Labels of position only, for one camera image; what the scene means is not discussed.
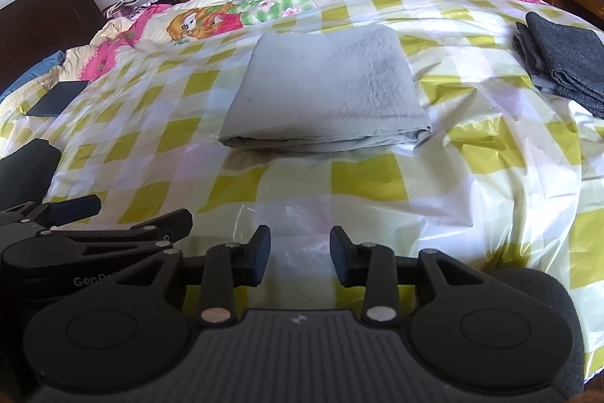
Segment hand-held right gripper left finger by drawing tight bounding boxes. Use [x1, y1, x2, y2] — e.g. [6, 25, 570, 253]
[140, 225, 272, 326]

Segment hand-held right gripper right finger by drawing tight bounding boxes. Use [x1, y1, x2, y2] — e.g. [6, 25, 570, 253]
[330, 226, 473, 323]

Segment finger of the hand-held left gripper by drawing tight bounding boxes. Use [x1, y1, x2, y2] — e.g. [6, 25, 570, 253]
[0, 195, 103, 228]
[40, 208, 193, 251]

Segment grey pants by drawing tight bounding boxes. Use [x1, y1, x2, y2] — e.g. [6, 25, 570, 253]
[218, 25, 433, 156]

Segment folded black cloth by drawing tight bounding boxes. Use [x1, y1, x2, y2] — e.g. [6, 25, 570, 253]
[0, 139, 62, 211]

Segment dark flat notebook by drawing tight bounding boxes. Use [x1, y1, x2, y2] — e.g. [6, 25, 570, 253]
[26, 81, 90, 117]

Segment blue pillow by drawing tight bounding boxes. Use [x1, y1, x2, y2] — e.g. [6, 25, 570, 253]
[0, 50, 67, 98]

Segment dark wooden headboard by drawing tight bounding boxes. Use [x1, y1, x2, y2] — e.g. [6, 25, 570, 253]
[0, 0, 105, 90]

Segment white bedside bag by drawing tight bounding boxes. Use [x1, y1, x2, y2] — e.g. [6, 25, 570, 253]
[101, 0, 143, 19]

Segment folded denim jeans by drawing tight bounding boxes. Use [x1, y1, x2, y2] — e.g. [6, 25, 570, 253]
[513, 11, 604, 119]

